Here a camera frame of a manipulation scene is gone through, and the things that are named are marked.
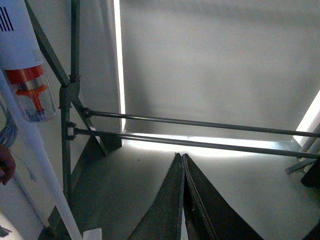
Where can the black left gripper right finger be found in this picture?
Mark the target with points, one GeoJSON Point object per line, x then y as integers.
{"type": "Point", "coordinates": [208, 216]}

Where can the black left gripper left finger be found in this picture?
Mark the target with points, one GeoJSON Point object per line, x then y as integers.
{"type": "Point", "coordinates": [163, 220]}

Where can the grey metal clothes rack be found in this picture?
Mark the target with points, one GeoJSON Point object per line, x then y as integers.
{"type": "Point", "coordinates": [197, 75]}

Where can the person's hand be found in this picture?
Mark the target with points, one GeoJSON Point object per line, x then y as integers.
{"type": "Point", "coordinates": [7, 163]}

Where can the white red stick vacuum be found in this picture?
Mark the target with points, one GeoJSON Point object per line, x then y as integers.
{"type": "Point", "coordinates": [22, 65]}

